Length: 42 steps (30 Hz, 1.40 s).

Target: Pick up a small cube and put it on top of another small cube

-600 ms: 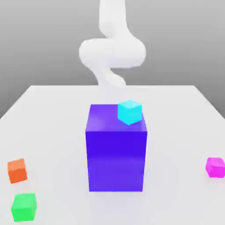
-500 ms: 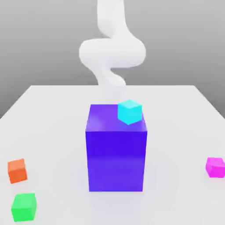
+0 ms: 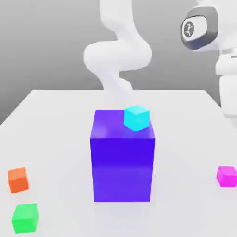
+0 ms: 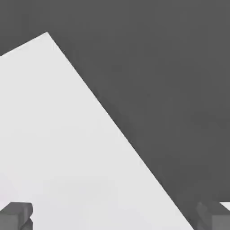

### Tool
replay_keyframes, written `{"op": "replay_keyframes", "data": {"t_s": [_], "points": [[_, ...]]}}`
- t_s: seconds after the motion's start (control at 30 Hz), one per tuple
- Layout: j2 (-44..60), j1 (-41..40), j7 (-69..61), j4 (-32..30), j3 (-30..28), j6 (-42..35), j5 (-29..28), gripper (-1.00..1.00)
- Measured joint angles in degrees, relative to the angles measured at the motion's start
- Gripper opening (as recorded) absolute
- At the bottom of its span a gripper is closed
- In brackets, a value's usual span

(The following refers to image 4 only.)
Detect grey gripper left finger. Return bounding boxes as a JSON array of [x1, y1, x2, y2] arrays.
[[0, 202, 34, 230]]

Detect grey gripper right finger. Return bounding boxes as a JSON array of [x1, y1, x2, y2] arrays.
[[196, 201, 230, 230]]

